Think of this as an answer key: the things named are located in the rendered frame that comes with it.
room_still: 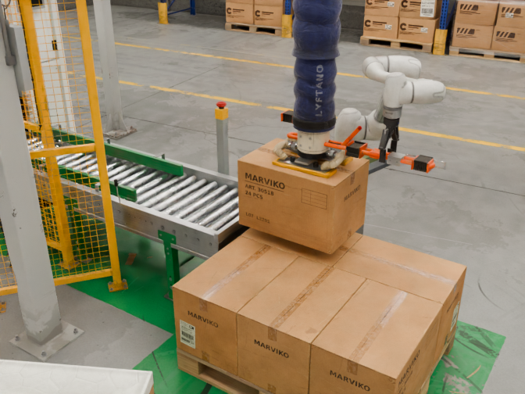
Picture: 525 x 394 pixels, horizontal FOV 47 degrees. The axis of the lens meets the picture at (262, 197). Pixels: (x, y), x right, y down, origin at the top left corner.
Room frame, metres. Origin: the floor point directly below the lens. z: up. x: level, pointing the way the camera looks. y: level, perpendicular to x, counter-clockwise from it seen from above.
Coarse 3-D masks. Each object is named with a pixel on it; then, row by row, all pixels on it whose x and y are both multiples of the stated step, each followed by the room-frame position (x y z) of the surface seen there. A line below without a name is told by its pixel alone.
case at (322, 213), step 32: (256, 160) 3.01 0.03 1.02; (320, 160) 3.00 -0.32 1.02; (352, 160) 3.00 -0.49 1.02; (256, 192) 2.95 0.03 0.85; (288, 192) 2.83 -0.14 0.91; (320, 192) 2.73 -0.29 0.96; (352, 192) 2.86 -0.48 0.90; (256, 224) 2.95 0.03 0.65; (288, 224) 2.83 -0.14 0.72; (320, 224) 2.73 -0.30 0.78; (352, 224) 2.88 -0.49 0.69
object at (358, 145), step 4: (352, 140) 2.89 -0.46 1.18; (348, 144) 2.85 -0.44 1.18; (352, 144) 2.87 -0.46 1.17; (356, 144) 2.87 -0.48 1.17; (360, 144) 2.87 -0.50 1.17; (364, 144) 2.84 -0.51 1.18; (348, 148) 2.81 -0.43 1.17; (352, 148) 2.80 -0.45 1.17; (356, 148) 2.79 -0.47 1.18; (360, 148) 2.79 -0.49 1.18; (364, 148) 2.82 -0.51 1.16; (348, 152) 2.81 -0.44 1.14; (352, 152) 2.81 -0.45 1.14; (356, 152) 2.80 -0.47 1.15; (360, 152) 2.79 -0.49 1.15; (352, 156) 2.80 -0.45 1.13; (356, 156) 2.79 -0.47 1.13; (360, 156) 2.79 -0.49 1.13
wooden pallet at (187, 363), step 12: (444, 348) 2.51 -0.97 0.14; (180, 360) 2.50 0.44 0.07; (192, 360) 2.45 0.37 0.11; (204, 360) 2.41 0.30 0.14; (192, 372) 2.46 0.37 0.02; (204, 372) 2.46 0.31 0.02; (216, 372) 2.46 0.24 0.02; (228, 372) 2.33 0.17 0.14; (432, 372) 2.36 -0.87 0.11; (216, 384) 2.37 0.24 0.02; (228, 384) 2.37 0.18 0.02; (240, 384) 2.37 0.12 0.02; (252, 384) 2.25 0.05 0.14
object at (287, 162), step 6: (294, 156) 2.95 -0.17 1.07; (276, 162) 2.95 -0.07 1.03; (282, 162) 2.94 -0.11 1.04; (288, 162) 2.93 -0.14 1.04; (294, 162) 2.93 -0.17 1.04; (288, 168) 2.90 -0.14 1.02; (294, 168) 2.88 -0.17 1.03; (300, 168) 2.86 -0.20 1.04; (306, 168) 2.85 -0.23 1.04; (312, 168) 2.85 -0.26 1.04; (318, 168) 2.84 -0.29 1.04; (330, 168) 2.84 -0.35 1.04; (312, 174) 2.82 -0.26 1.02; (318, 174) 2.80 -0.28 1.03; (324, 174) 2.78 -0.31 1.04; (330, 174) 2.79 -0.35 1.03
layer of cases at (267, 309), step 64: (256, 256) 2.78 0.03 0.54; (320, 256) 2.78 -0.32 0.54; (384, 256) 2.78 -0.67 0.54; (192, 320) 2.45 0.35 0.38; (256, 320) 2.24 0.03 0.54; (320, 320) 2.24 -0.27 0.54; (384, 320) 2.24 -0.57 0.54; (448, 320) 2.51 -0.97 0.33; (256, 384) 2.23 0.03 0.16; (320, 384) 2.04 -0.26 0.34; (384, 384) 1.88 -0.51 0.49
